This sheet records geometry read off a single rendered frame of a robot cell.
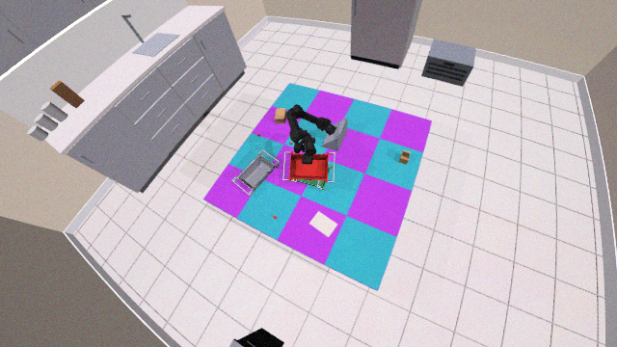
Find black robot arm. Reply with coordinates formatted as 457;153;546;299
285;104;337;156

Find green plastic tray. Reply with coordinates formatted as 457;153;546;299
297;165;334;191

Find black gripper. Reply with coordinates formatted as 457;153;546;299
302;137;315;164

